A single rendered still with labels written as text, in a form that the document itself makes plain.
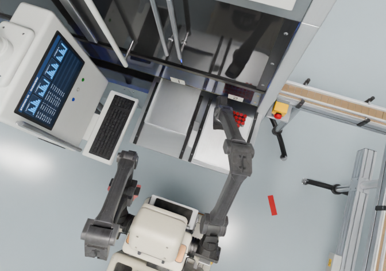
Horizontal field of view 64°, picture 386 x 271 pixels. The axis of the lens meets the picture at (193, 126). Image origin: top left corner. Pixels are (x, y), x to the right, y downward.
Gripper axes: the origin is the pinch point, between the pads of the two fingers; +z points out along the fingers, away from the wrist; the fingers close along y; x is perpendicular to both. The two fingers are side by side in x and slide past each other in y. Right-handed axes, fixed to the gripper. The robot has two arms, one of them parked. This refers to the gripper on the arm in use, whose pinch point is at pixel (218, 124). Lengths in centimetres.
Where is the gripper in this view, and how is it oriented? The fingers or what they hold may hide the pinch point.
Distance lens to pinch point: 175.5
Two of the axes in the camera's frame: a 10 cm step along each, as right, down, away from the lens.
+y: 0.6, -9.6, 2.7
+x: -10.0, -0.5, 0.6
